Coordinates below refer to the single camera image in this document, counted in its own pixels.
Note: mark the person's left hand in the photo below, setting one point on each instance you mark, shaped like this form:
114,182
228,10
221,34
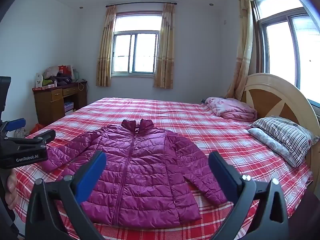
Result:
12,190

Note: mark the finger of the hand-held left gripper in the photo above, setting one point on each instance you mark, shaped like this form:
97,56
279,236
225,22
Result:
16,125
37,137

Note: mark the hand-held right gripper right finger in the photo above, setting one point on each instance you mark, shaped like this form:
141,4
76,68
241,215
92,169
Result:
222,175

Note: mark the grey patterned cloth bundle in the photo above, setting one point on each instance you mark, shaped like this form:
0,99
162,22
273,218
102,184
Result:
20,133

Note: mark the long beige floral curtain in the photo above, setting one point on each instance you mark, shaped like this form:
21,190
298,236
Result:
243,42

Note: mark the storage box under desk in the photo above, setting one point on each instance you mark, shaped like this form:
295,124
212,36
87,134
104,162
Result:
68,107

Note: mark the flat red box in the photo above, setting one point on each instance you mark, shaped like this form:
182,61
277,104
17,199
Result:
45,87

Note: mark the bed with red plaid sheet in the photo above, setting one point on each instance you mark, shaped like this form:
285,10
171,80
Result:
225,135

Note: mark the brown wooden desk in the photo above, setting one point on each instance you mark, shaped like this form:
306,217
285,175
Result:
45,105

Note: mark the pink folded quilt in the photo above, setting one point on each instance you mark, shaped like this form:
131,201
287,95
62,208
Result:
230,108

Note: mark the dark curtain rod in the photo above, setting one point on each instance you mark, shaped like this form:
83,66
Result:
140,4

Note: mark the white printed box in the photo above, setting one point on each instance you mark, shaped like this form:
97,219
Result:
39,80

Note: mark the magenta puffer jacket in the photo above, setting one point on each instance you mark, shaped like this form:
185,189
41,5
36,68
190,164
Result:
145,170

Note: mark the pile of clothes and bags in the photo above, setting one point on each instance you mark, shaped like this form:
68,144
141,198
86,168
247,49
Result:
60,76

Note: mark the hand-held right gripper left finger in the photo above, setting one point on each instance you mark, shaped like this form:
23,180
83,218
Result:
92,175

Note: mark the sliding glass window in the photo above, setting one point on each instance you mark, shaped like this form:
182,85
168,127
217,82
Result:
136,50

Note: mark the striped pillow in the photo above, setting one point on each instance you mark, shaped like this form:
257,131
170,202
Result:
287,135

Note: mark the large brown framed window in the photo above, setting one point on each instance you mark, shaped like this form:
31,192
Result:
287,45

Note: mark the wooden bed headboard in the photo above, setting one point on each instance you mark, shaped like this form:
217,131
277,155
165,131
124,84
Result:
270,97

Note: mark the red plastic bag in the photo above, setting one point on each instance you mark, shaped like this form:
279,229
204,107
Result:
37,128

